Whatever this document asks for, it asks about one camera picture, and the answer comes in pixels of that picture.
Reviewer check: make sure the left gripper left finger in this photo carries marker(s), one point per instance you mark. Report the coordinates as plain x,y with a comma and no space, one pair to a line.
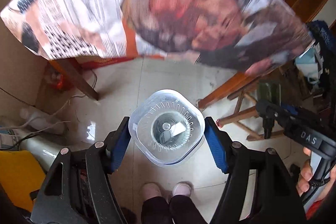
77,188

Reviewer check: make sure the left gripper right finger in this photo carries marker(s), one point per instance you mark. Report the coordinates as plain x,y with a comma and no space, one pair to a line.
275,198

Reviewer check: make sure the clear plastic container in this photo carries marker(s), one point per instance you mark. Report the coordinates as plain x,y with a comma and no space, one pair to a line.
167,128

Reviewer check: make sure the person's right hand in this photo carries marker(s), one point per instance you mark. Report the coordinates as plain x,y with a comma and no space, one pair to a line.
306,175

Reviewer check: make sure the yellow object on floor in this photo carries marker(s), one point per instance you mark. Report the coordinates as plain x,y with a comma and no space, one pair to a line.
21,174

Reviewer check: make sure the person's left foot slipper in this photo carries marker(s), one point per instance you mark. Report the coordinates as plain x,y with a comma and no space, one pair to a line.
150,190

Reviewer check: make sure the person's foot slipper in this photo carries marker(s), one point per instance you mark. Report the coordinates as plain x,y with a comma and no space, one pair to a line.
182,189
150,190

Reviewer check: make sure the light blue bag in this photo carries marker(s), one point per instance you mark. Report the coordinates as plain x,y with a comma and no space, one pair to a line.
310,65

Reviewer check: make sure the person's right foot slipper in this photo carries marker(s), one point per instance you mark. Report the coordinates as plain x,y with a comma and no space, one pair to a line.
182,189

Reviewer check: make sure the white power strip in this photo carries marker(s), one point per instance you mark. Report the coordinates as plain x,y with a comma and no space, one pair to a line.
42,121

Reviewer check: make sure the clothes pile on rack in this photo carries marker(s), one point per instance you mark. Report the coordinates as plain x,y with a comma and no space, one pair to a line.
325,39

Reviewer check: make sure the printed newspaper tablecloth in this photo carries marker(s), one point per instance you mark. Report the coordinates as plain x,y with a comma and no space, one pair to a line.
251,36

